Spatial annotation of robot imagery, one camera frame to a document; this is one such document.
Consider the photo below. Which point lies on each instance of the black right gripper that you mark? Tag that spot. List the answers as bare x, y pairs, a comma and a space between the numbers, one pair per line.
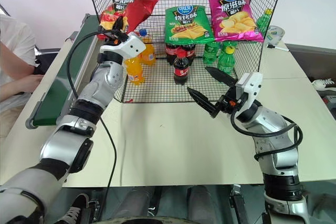
229, 100

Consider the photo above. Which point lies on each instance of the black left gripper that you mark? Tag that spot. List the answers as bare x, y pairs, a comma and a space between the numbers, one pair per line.
119, 35

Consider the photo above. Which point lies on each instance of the red chip bag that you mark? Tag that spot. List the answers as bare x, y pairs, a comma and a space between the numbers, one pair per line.
136, 11

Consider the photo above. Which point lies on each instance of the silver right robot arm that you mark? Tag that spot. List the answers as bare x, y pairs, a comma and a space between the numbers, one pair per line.
273, 129

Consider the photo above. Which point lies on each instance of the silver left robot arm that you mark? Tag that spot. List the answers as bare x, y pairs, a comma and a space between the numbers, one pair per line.
94, 90

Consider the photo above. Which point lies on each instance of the green conveyor belt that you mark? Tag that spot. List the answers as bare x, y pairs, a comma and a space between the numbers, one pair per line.
63, 77

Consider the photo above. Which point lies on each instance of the green soda bottle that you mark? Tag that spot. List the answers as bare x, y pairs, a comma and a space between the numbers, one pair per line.
264, 20
210, 52
225, 62
232, 44

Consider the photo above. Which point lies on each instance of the cola bottle red label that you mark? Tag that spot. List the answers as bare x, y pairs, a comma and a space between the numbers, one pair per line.
189, 53
181, 68
172, 52

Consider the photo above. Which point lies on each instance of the orange soda bottle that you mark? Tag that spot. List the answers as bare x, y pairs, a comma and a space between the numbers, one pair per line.
148, 53
134, 72

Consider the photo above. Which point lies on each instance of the green chip bag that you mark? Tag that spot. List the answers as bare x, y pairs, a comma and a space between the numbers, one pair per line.
187, 24

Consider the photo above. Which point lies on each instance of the pink chip bag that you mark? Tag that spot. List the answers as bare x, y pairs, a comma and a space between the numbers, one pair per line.
233, 19

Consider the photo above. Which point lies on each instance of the small red scrap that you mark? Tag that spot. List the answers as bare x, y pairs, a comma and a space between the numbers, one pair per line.
129, 100

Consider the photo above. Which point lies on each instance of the black and white marker pen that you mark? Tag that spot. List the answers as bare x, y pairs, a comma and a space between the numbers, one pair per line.
278, 48

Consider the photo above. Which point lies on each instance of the person in white shirt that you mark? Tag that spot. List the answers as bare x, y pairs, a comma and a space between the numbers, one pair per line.
13, 51

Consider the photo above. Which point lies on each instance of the white sneaker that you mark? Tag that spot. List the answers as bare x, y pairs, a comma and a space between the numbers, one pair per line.
324, 83

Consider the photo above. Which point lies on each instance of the black sneaker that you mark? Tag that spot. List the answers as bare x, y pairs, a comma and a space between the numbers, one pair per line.
74, 208

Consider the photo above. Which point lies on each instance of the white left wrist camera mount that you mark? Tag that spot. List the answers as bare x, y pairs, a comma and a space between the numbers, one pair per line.
131, 47

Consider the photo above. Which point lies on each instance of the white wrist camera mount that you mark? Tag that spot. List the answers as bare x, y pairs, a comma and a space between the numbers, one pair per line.
131, 47
250, 85

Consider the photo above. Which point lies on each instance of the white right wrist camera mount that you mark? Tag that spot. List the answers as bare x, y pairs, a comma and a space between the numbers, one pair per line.
250, 85

